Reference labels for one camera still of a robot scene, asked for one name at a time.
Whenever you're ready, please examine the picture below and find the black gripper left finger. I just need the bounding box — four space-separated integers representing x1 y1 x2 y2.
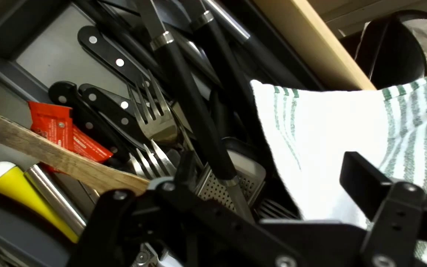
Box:
70 168 305 267

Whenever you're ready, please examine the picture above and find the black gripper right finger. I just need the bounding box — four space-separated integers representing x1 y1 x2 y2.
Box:
340 150 427 267

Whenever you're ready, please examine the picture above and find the white green striped towel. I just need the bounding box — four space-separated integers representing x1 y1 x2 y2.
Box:
250 71 427 267

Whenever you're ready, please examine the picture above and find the wooden spatula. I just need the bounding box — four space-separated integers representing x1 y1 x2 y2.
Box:
0 114 152 197

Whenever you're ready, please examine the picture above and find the red plastic tool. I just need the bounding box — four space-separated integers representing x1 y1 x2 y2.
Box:
27 99 115 165

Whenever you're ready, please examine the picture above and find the black ladle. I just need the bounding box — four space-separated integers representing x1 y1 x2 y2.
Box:
354 12 427 92

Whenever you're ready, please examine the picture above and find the grey cutlery tray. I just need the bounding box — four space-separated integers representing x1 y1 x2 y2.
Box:
0 1 142 267

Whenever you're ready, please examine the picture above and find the long black handled utensil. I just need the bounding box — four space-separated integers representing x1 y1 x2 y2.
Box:
134 0 257 221

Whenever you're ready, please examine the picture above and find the black riveted handle fork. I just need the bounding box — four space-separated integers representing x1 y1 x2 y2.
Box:
76 24 180 144
78 82 179 178

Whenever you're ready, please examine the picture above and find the yellow handled tool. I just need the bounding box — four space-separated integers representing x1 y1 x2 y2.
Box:
0 160 84 245

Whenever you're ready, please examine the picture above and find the black riveted handle knife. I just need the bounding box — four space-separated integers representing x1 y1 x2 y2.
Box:
48 80 137 165

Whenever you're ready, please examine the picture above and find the steel handled utensil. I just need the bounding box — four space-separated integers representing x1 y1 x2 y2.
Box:
204 0 300 86

